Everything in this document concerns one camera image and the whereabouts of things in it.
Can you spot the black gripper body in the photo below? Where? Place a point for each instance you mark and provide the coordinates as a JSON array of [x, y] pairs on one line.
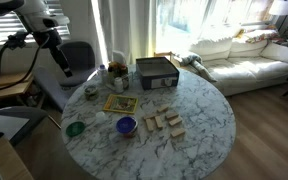
[[53, 42]]

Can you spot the clear plastic measuring cup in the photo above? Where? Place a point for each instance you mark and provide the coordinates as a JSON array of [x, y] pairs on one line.
[[101, 116]]

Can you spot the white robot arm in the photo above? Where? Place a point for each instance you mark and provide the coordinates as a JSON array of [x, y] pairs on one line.
[[39, 22]]

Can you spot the grey office chair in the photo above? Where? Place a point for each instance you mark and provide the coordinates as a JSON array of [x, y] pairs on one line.
[[80, 64]]

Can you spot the blue-capped plastic bottle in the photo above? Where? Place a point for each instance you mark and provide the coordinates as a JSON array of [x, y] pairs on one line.
[[102, 71]]

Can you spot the wooden desk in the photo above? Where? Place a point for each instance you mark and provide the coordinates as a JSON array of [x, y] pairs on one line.
[[8, 88]]

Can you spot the clear condiment caddy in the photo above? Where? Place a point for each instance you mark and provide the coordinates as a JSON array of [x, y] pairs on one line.
[[115, 70]]

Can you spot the white small bottle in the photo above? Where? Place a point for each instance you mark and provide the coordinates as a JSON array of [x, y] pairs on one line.
[[118, 83]]

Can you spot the green round lid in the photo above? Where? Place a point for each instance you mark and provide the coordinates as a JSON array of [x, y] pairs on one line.
[[75, 129]]

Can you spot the yellow picture book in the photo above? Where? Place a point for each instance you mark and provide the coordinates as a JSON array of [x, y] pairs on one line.
[[121, 104]]

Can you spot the dark blue cardboard box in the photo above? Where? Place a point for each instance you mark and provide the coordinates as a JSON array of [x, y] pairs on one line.
[[156, 72]]

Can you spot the blue-lidded orange can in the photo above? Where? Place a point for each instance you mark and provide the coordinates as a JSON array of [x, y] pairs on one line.
[[127, 126]]

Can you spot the wooden side chair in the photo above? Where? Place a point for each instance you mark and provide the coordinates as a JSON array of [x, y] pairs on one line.
[[169, 56]]

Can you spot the wooden block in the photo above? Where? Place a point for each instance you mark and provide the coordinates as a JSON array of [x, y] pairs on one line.
[[163, 108], [177, 132], [175, 121], [150, 116], [159, 122], [149, 124], [171, 115]]

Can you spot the grey throw blanket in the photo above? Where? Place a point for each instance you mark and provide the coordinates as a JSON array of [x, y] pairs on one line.
[[196, 62]]

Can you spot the white sofa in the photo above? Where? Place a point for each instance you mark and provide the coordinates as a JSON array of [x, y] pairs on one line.
[[237, 65]]

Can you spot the white floor lamp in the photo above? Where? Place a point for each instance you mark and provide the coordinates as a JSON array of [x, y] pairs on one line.
[[279, 11]]

